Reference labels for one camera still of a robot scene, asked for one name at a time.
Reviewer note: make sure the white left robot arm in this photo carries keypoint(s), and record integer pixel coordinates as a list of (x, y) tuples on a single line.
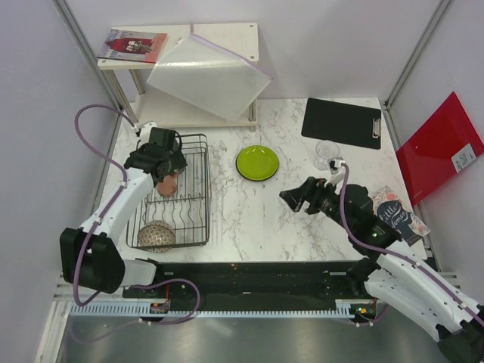
[(89, 254)]

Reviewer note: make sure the white cable duct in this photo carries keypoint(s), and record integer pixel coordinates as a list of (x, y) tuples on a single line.
[(339, 309)]

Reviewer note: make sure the black clipboard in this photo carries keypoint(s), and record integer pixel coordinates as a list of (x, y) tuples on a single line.
[(342, 123)]

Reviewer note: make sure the Little Women book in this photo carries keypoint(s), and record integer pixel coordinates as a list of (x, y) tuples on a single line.
[(390, 209)]

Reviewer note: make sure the pink floral mug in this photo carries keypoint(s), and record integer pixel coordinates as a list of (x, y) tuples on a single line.
[(168, 186)]

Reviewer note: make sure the black wire dish rack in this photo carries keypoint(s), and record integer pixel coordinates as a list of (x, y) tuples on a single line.
[(187, 212)]

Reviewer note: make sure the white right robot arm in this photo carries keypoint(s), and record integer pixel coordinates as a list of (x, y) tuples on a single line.
[(391, 272)]

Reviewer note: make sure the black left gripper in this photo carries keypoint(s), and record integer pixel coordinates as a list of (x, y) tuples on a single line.
[(177, 159)]

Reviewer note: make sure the red cover book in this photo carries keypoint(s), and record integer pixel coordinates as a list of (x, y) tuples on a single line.
[(134, 46)]

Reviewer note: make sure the clear glass cup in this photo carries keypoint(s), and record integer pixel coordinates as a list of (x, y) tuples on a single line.
[(325, 151)]

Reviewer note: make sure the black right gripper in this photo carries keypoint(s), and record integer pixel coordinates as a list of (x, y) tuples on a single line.
[(310, 190)]

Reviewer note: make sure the red folder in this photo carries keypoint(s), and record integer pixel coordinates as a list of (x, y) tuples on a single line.
[(441, 148)]

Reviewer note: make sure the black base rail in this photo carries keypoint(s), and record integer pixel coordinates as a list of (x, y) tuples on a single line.
[(319, 281)]

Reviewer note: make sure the patterned beige bowl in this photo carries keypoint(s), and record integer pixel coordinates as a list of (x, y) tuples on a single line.
[(156, 236)]

